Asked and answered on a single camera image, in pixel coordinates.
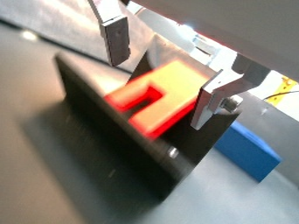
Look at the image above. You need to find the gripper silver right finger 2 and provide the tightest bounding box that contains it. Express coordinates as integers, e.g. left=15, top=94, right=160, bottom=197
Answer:
left=191, top=54, right=271, bottom=130

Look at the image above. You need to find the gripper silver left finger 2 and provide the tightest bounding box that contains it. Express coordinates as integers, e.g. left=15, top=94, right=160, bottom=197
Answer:
left=88, top=0, right=131, bottom=67

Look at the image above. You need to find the red slotted square-circle object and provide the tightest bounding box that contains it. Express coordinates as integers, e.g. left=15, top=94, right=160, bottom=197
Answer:
left=104, top=60, right=208, bottom=139

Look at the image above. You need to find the blue foam shape board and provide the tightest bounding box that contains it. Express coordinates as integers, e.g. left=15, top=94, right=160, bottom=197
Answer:
left=215, top=122, right=282, bottom=182

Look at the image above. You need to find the black curved fixture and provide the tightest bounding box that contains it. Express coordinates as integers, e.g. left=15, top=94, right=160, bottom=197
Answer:
left=23, top=55, right=239, bottom=201

